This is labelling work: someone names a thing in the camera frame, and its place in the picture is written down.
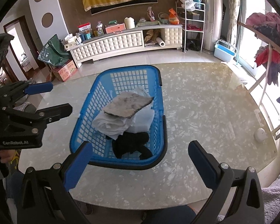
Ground grey fluffy cloth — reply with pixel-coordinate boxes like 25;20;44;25
102;92;154;118

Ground white foam sponge block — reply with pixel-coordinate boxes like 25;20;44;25
126;107;155;133

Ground person's left hand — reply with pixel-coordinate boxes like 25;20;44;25
0;150;15;163

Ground grey knitted cushion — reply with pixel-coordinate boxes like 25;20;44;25
216;175;280;224

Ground red cardboard box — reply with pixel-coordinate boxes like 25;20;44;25
52;60;78;82

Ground green plastic bag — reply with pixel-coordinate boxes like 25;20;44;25
38;34;72;67

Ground white folded towel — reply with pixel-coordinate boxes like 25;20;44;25
91;86;152;141

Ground small white round device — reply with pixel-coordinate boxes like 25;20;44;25
254;128;268;143

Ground blue plastic laundry basket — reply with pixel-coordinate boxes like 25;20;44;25
70;65;167;170

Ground red white box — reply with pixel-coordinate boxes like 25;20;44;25
78;23;92;34

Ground black cloth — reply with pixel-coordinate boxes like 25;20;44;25
112;132;153;160

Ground pink storage box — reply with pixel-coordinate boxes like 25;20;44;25
105;23;126;34

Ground white plastic jug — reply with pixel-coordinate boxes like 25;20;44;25
124;17;136;29

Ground white paper roll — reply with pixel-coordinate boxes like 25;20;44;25
156;37;165;47

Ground white tufted tv cabinet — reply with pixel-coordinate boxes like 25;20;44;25
66;25;183;68

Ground red garment hanging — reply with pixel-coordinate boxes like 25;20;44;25
254;46;280;86

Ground orange bag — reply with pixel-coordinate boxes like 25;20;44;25
168;8;180;25

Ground white blue plastic crate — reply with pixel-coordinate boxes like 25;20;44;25
214;39;238;62

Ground wooden clothes drying rack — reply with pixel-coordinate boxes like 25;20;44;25
237;21;280;140

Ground white metal shelf rack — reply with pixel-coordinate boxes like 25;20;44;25
175;0;206;52

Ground pink purple clothes on rack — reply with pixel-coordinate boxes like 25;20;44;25
246;12;280;47

